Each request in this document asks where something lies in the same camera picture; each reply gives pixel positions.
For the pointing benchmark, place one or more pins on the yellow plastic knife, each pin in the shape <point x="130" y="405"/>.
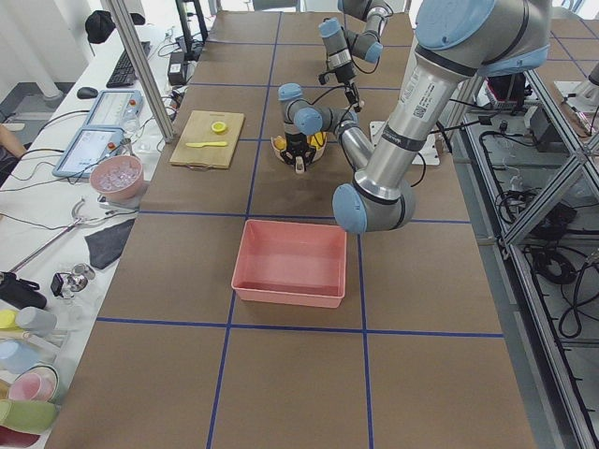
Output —
<point x="206" y="144"/>

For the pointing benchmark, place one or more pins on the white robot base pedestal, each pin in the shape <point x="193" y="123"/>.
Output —
<point x="427" y="152"/>

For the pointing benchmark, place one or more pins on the dark grey cloth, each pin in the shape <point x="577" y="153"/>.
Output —
<point x="107" y="245"/>

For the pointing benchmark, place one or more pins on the teach pendant tablet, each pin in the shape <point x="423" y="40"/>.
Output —
<point x="111" y="105"/>
<point x="87" y="149"/>

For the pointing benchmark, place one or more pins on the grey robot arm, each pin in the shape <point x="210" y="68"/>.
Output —
<point x="454" y="41"/>
<point x="344" y="46"/>

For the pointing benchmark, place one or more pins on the pink cup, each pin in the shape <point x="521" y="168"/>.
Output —
<point x="39" y="383"/>

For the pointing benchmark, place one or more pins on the metal grabber tool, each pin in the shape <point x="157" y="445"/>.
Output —
<point x="78" y="220"/>

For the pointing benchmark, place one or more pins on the lower teach pendant tablet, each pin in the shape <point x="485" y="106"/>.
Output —
<point x="87" y="149"/>

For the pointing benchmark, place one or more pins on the beige plastic dustpan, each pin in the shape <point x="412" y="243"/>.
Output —
<point x="317" y="155"/>

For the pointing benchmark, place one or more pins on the aluminium frame post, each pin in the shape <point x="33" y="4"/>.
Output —
<point x="132" y="46"/>

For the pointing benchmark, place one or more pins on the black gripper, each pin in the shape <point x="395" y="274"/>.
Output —
<point x="295" y="143"/>
<point x="346" y="74"/>

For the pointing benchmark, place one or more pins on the yellow lemon slices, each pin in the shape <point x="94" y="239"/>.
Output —
<point x="219" y="127"/>

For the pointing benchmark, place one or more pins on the yellow toy corn cob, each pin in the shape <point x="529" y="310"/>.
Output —
<point x="318" y="140"/>

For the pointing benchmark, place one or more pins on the toy brown potato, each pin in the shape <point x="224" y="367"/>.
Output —
<point x="279" y="143"/>

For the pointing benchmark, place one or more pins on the light blue cup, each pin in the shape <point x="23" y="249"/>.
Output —
<point x="17" y="357"/>

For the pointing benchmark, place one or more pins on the bamboo cutting board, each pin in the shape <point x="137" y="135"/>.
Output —
<point x="198" y="129"/>

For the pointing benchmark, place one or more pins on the black computer mouse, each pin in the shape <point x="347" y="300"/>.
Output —
<point x="86" y="93"/>

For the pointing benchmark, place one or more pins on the green cup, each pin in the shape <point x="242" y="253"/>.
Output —
<point x="28" y="416"/>

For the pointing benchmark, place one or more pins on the pink plastic bin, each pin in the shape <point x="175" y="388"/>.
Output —
<point x="291" y="263"/>

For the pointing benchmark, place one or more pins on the pink bowl with ice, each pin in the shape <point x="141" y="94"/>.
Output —
<point x="118" y="178"/>

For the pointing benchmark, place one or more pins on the upper teach pendant tablet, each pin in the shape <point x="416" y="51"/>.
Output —
<point x="111" y="105"/>

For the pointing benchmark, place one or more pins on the black keyboard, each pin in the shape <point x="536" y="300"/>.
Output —
<point x="123" y="74"/>

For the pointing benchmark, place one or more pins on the black cap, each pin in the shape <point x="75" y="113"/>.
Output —
<point x="99" y="26"/>

